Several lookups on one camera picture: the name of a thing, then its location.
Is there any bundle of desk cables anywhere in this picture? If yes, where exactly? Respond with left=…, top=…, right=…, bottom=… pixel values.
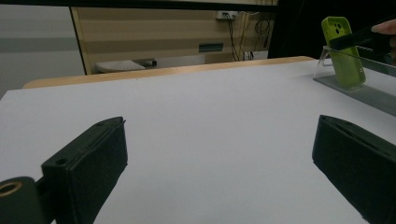
left=223, top=11, right=273, bottom=63

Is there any white power strip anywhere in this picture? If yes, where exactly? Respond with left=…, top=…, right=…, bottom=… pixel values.
left=216, top=10, right=239, bottom=21

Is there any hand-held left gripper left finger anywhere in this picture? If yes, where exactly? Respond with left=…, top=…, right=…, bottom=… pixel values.
left=41, top=116, right=129, bottom=224

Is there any green phone case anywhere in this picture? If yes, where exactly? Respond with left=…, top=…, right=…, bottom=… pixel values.
left=320, top=16, right=367, bottom=89

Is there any clear plastic box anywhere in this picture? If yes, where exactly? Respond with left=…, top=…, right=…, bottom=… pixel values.
left=312, top=45, right=396, bottom=118

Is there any office chair base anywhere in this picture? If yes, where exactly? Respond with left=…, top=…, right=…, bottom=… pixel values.
left=94, top=58, right=158, bottom=75

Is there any wooden desk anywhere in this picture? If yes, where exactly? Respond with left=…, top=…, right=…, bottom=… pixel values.
left=70, top=6, right=278, bottom=76

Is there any black frame bar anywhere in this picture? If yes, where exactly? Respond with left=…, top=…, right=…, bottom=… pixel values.
left=0, top=0, right=278, bottom=13

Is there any grey desk label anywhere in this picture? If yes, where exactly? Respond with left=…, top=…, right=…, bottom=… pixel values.
left=198, top=42, right=225, bottom=53

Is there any white cabinet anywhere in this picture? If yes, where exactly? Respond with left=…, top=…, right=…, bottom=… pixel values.
left=0, top=4, right=88, bottom=98

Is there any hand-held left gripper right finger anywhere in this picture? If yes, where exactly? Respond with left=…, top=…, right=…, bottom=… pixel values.
left=311, top=114, right=396, bottom=224

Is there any black curtain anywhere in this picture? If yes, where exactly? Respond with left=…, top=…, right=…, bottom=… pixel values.
left=266, top=0, right=396, bottom=61

